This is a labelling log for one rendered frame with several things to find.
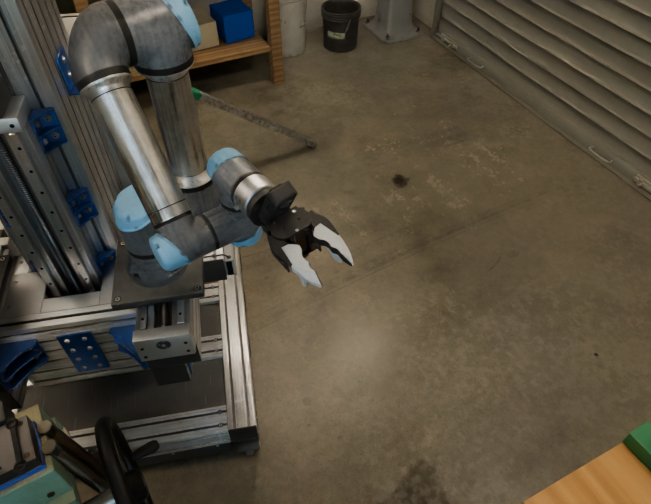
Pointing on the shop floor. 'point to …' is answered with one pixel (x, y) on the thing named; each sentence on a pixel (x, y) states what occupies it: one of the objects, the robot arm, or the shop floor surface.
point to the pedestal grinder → (393, 21)
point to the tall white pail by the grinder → (292, 27)
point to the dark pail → (340, 24)
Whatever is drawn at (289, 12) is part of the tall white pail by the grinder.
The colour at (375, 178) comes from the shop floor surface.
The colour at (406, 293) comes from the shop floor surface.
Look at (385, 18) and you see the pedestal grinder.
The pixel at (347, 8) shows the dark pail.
